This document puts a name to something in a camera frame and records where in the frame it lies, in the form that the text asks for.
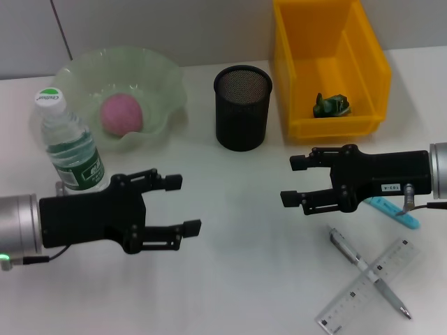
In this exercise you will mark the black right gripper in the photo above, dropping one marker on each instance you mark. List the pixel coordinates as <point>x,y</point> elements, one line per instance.
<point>380,172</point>

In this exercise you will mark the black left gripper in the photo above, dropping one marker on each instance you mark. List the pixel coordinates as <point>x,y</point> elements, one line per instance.
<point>87,220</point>

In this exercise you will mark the green plastic wrapper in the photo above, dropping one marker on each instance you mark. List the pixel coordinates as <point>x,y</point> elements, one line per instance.
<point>328,108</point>

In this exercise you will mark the pink peach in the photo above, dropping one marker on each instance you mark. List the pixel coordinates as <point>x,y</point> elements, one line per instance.
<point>122,115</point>

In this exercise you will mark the clear green-label water bottle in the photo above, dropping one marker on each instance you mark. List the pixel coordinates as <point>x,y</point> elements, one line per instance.
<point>70,146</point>

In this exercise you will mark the black mesh pen holder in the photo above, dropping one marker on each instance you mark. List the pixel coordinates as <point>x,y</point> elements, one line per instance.
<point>241,118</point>

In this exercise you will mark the blue scissors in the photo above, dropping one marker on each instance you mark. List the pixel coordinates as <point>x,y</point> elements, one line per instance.
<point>405,220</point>

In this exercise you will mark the green glass fruit bowl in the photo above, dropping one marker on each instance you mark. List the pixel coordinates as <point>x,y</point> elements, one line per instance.
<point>157,90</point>

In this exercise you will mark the transparent plastic ruler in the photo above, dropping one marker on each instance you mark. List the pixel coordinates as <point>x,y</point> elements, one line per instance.
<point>352,300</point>

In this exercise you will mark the white grey pen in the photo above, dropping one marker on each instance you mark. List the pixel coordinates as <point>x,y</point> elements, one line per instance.
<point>389,294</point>

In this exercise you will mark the yellow plastic bin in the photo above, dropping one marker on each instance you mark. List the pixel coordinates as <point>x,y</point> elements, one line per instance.
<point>304,76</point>

